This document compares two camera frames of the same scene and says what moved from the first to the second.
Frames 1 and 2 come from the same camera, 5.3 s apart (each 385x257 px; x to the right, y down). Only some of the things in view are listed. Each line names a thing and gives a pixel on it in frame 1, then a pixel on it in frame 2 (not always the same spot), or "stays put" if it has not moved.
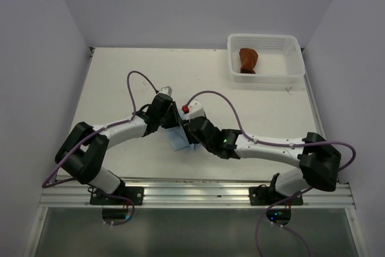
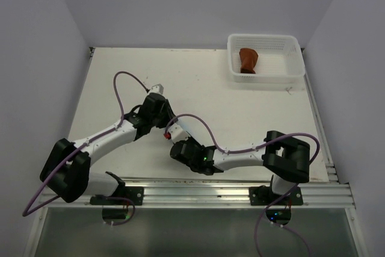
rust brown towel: (248, 58) stays put
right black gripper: (192, 139) to (190, 139)
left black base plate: (135, 194) stays put
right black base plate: (263, 195) stays put
